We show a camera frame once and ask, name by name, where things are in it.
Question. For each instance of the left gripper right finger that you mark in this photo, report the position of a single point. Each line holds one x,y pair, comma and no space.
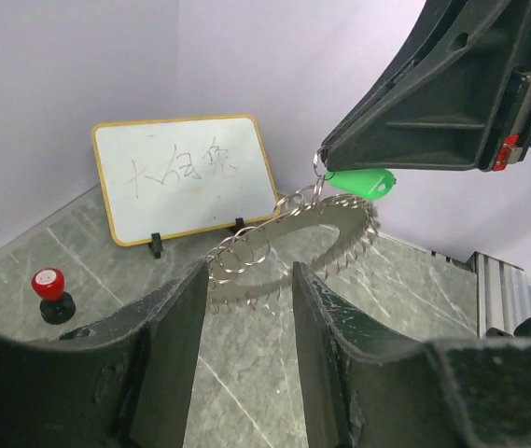
365,385

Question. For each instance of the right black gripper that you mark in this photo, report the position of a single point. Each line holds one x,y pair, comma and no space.
439,101

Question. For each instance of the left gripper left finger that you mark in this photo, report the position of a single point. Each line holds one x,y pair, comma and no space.
122,381

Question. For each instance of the green tagged key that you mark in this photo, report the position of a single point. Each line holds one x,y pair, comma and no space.
368,184

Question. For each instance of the white framed whiteboard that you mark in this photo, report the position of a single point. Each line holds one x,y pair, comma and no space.
177,177

